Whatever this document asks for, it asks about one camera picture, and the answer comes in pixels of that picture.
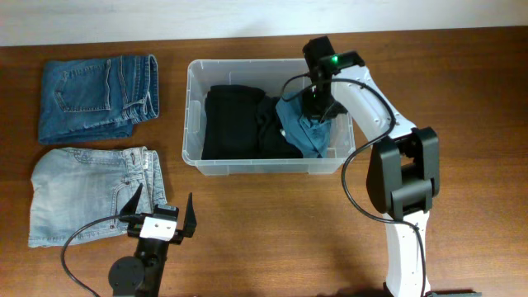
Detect blue shirt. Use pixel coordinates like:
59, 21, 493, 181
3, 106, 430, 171
276, 92, 332, 158

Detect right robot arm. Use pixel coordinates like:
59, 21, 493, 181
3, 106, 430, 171
301, 36, 440, 296

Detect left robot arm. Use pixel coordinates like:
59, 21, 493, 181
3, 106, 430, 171
108, 186, 197, 297

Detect dark blue folded jeans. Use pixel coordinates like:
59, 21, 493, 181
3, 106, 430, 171
38, 54, 160, 145

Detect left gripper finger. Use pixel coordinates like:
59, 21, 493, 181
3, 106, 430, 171
120, 183, 143, 215
182, 193, 197, 238

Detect light blue folded jeans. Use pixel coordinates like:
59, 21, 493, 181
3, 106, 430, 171
28, 147, 167, 248

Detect dark green garment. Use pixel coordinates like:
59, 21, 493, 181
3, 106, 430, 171
256, 96, 303, 159

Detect black garment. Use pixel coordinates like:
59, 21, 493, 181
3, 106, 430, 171
201, 85, 265, 160

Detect clear plastic storage bin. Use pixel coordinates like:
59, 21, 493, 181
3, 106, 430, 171
181, 59, 356, 176

